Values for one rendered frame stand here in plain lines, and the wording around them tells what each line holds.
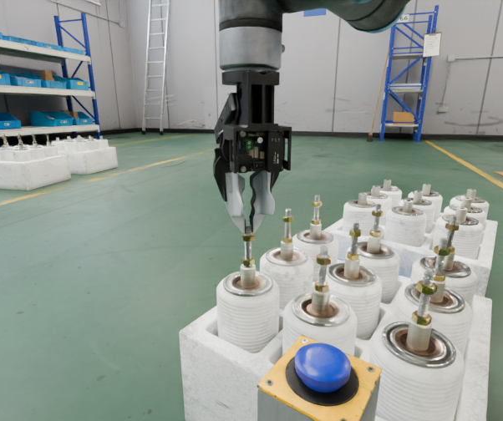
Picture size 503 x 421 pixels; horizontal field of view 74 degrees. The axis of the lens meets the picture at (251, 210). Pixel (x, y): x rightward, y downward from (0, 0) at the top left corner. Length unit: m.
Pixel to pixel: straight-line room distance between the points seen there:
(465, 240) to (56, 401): 0.90
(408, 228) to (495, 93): 6.17
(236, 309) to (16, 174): 2.28
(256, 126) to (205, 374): 0.37
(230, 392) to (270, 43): 0.46
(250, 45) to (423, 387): 0.40
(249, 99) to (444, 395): 0.37
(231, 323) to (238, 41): 0.37
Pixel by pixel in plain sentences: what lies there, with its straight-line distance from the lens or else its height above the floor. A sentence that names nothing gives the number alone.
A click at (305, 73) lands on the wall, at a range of 6.90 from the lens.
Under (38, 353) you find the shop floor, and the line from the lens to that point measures 0.91.
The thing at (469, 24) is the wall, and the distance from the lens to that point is 7.01.
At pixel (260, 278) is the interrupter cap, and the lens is 0.53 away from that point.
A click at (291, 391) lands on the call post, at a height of 0.31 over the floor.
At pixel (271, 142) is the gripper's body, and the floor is 0.47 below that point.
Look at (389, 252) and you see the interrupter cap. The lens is 0.67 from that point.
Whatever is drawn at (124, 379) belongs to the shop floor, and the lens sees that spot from 0.77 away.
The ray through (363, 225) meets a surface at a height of 0.20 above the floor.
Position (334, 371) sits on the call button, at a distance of 0.27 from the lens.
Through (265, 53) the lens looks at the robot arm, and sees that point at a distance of 0.41.
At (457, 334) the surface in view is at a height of 0.23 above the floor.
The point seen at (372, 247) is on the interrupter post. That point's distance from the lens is 0.66.
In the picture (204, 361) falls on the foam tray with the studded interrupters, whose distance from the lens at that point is 0.54.
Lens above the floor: 0.50
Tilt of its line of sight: 17 degrees down
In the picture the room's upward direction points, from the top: straight up
